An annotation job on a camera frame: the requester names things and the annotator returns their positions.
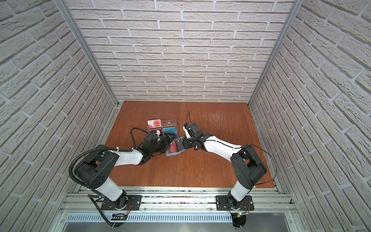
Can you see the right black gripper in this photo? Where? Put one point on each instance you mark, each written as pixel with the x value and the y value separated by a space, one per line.
pixel 186 143

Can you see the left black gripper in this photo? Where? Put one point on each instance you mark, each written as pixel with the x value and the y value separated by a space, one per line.
pixel 166 141

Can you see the blue leather card holder wallet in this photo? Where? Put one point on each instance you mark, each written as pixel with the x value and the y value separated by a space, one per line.
pixel 180 147

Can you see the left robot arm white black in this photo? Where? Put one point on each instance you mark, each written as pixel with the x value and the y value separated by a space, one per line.
pixel 92 168

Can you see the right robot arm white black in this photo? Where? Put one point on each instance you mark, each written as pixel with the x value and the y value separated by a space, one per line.
pixel 247 164

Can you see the red black cards stack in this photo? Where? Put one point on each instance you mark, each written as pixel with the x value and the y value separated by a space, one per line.
pixel 156 130

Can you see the red card in wallet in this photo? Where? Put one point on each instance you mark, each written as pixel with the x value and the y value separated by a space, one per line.
pixel 173 148

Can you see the red white card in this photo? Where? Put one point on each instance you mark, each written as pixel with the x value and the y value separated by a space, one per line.
pixel 153 124

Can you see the teal blue cards stack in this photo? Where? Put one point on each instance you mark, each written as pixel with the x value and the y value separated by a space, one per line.
pixel 171 131

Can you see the clear acrylic card organizer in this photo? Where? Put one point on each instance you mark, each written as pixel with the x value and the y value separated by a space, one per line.
pixel 161 127

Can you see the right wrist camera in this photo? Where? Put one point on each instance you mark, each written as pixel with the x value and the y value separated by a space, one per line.
pixel 186 132

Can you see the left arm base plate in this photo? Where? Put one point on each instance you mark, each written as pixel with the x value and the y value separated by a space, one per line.
pixel 123 203

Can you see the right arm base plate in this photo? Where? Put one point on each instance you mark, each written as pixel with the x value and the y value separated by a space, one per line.
pixel 226 203

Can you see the aluminium rail frame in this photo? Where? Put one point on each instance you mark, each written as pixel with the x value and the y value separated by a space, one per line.
pixel 185 200

